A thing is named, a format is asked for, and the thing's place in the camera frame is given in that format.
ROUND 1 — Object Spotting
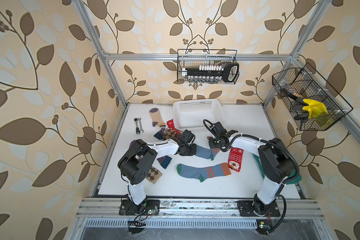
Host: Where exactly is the brown argyle sock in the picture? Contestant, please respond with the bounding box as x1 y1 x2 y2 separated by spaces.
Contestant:
146 167 163 184
163 129 181 140

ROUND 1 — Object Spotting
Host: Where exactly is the blue striped sock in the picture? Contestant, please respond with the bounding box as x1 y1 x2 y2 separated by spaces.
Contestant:
176 163 231 183
196 145 220 161

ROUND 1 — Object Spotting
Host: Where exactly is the red christmas sock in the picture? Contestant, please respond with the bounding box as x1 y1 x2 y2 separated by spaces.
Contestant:
228 147 244 172
167 119 183 135

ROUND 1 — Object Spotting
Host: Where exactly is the beige purple sock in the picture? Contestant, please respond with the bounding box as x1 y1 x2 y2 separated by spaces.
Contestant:
149 108 166 140
125 139 179 172

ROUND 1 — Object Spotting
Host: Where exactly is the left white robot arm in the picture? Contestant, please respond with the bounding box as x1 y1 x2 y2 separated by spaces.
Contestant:
118 130 197 207

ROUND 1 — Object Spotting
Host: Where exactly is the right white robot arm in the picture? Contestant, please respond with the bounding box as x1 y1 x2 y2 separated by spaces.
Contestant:
203 120 300 206

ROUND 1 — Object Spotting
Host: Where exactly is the white plastic basket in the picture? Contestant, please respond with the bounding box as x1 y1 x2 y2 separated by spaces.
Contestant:
173 99 225 129

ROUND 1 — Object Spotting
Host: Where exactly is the silver wrench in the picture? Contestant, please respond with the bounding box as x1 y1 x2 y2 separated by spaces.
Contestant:
138 118 144 133

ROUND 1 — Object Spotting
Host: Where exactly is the black socket set holder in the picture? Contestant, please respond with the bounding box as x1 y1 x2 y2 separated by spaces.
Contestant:
181 62 240 84

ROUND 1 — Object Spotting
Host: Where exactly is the green plastic tool case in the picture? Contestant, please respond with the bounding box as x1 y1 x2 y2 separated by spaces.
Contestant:
253 154 302 185

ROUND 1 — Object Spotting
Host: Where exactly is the black tool in basket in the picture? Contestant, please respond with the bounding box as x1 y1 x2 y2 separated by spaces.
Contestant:
282 88 309 123

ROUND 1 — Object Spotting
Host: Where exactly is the yellow rubber glove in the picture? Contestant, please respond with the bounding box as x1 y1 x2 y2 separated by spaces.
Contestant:
302 99 329 119

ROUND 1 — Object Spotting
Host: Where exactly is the green handled ratchet wrench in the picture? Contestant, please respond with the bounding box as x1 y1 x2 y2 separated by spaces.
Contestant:
134 118 141 135

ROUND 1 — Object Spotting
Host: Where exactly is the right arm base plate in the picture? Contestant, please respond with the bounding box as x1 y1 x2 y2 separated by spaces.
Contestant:
237 200 281 217

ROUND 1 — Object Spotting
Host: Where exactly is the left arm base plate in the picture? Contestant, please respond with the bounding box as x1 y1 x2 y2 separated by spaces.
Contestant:
119 199 160 216

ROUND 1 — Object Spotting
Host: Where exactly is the back black wire basket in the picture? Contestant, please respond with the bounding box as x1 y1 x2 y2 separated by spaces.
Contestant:
177 49 240 85

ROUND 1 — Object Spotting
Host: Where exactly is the black wire basket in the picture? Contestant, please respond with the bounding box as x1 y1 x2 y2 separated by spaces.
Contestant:
177 49 240 85
272 63 354 131

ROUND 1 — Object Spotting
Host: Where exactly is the right black wire basket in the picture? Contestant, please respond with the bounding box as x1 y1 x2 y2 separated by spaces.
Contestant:
272 63 354 131

